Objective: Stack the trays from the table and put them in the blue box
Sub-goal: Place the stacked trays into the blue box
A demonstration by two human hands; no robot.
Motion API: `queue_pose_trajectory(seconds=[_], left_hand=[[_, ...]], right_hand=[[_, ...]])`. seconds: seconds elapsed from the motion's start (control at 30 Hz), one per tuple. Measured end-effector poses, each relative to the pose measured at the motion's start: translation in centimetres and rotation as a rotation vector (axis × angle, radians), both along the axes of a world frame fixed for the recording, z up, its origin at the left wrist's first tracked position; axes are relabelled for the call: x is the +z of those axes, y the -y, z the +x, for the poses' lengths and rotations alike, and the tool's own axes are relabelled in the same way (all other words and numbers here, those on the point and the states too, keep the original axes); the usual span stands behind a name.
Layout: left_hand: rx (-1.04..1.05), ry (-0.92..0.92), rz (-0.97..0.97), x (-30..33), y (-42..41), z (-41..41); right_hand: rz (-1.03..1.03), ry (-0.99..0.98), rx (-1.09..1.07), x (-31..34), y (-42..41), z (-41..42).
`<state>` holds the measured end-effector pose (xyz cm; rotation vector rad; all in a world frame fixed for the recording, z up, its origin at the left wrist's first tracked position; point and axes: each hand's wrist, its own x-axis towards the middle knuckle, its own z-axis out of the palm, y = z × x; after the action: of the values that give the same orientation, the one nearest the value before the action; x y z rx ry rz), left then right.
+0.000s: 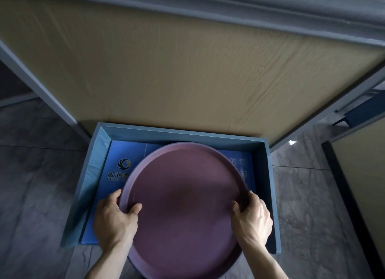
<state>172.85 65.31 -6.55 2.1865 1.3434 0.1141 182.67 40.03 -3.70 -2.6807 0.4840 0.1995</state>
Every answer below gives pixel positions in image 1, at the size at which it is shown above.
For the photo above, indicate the person's right hand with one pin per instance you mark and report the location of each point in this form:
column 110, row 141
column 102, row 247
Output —
column 252, row 224

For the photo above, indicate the beige partition with grey frame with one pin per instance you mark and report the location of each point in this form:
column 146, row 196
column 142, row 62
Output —
column 180, row 62
column 361, row 173

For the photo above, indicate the person's left hand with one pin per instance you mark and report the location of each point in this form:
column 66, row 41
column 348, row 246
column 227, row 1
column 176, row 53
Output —
column 114, row 227

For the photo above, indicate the blue velvet sofa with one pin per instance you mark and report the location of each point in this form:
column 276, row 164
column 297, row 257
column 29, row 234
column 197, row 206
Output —
column 367, row 110

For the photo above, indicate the purple round tray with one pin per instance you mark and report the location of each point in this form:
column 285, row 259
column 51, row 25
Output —
column 186, row 212

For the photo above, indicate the blue box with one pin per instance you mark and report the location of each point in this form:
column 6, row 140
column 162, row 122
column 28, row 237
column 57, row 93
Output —
column 96, row 167

